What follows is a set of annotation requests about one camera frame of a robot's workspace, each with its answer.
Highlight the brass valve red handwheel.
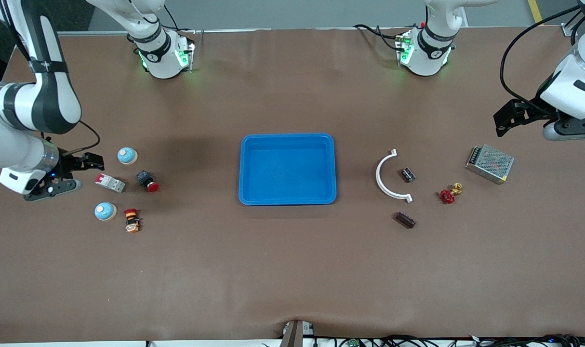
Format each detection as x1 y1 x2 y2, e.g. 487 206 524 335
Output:
440 183 464 205

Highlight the white red circuit breaker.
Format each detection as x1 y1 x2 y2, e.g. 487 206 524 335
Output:
94 173 126 193

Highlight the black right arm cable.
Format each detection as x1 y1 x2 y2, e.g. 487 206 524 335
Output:
61 120 102 156

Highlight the black arm base cable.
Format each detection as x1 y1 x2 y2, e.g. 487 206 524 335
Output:
353 23 405 52

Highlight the blue plastic tray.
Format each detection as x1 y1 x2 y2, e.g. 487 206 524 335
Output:
238 133 338 206

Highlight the long dark brown capacitor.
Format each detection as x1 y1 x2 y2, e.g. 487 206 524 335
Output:
394 211 417 230

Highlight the brown table mat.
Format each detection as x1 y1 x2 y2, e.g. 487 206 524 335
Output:
0 27 585 344

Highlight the red orange emergency stop button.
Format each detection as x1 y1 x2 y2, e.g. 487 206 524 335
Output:
124 208 142 234

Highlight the metal mesh power supply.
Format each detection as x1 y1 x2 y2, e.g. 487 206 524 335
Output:
465 144 515 185

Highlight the red push button switch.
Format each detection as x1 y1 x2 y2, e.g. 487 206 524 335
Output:
136 170 160 193

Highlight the white curved plastic bracket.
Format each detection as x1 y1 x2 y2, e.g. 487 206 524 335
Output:
375 149 413 203

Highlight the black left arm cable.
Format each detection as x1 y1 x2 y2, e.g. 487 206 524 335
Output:
500 4 585 112

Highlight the metal post at table edge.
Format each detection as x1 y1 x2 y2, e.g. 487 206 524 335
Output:
279 320 315 347

